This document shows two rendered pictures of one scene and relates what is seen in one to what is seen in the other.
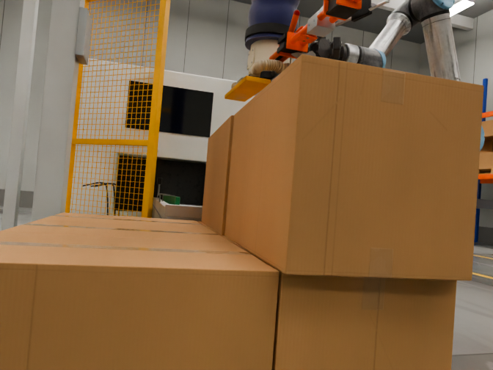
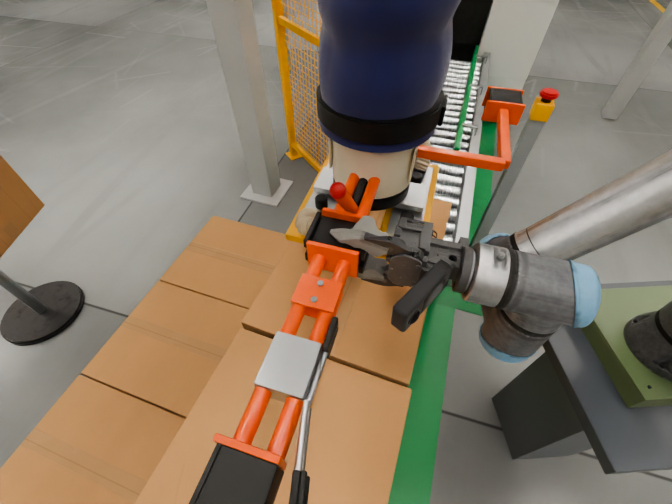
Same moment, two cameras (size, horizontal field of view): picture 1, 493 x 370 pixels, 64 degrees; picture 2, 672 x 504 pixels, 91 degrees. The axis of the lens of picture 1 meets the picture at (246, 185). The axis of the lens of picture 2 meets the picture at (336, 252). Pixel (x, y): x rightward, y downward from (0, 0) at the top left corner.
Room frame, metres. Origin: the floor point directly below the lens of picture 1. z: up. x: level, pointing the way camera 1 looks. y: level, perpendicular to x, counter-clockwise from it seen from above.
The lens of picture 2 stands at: (1.11, -0.32, 1.64)
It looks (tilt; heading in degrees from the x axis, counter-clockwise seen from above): 50 degrees down; 34
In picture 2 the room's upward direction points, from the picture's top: straight up
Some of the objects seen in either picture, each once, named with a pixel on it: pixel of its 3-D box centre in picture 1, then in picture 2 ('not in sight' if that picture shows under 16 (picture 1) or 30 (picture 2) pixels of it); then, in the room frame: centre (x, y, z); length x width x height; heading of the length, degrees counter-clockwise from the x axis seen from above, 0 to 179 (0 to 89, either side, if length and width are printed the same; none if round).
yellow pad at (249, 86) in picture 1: (246, 86); (330, 186); (1.63, 0.04, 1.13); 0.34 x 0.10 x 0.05; 17
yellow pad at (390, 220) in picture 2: not in sight; (410, 202); (1.68, -0.15, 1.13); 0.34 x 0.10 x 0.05; 17
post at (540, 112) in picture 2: not in sight; (499, 195); (2.70, -0.29, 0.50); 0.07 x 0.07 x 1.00; 15
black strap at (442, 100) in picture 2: (272, 38); (380, 101); (1.65, -0.06, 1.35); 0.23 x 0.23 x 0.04
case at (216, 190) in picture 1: (261, 181); (358, 293); (1.63, -0.06, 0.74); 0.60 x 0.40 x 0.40; 13
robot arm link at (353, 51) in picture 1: (347, 55); (482, 272); (1.48, -0.34, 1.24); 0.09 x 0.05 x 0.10; 17
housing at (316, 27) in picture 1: (320, 24); (290, 369); (1.21, -0.19, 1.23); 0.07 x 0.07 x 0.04; 17
